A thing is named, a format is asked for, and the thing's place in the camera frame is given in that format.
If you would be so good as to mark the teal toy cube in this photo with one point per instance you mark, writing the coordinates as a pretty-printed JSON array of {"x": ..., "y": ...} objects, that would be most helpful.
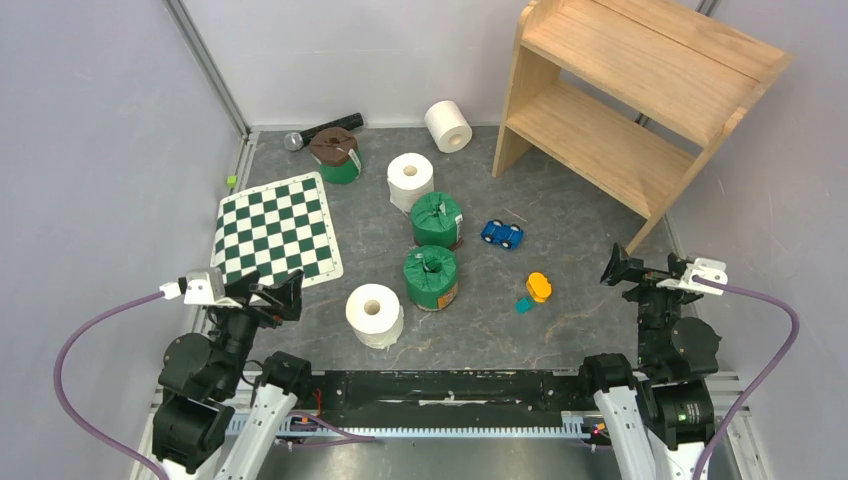
[{"x": 524, "y": 305}]

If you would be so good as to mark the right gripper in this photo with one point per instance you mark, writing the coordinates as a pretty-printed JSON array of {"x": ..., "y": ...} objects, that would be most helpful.
[{"x": 645, "y": 277}]

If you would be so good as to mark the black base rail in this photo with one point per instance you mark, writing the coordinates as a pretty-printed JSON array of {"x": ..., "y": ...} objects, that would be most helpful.
[{"x": 452, "y": 398}]

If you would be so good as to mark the black microphone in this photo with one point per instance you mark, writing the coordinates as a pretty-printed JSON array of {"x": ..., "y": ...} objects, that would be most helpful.
[{"x": 296, "y": 140}]

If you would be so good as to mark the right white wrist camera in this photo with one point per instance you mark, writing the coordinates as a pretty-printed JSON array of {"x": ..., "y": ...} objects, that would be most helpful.
[{"x": 701, "y": 275}]

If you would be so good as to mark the green white chess mat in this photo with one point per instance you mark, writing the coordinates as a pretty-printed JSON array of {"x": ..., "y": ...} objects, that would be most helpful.
[{"x": 276, "y": 229}]

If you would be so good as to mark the yellow toy block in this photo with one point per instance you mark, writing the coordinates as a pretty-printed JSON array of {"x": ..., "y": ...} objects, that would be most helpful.
[{"x": 539, "y": 287}]

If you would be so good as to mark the white roll front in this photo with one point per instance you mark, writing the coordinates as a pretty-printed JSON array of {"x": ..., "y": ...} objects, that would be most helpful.
[{"x": 375, "y": 314}]

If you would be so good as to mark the blue toy car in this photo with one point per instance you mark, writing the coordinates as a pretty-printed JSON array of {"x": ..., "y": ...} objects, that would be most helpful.
[{"x": 496, "y": 232}]

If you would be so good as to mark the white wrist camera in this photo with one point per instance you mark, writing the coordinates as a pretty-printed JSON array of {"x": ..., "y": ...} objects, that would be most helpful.
[
  {"x": 701, "y": 275},
  {"x": 203, "y": 287}
]

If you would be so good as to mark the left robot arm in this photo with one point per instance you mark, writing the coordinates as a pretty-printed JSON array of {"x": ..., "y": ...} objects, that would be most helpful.
[{"x": 201, "y": 372}]

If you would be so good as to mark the white roll near wall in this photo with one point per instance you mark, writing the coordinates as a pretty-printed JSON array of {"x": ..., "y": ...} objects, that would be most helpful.
[{"x": 448, "y": 126}]

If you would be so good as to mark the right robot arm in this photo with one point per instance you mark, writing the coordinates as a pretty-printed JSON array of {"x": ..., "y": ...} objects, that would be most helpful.
[{"x": 658, "y": 413}]

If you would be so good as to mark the brown-topped green paper roll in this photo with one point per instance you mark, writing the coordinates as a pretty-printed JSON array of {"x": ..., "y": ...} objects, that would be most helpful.
[{"x": 336, "y": 150}]

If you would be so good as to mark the wooden two-tier shelf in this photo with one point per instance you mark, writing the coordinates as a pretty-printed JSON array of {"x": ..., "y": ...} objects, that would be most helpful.
[{"x": 634, "y": 96}]

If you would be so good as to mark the white roll centre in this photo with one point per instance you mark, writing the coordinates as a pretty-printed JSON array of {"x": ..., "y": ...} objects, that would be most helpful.
[{"x": 409, "y": 176}]

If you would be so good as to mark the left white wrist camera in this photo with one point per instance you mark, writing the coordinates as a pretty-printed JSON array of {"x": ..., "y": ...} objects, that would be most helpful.
[{"x": 203, "y": 287}]

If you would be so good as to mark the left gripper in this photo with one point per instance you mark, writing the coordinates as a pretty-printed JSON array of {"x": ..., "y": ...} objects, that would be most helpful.
[{"x": 287, "y": 293}]

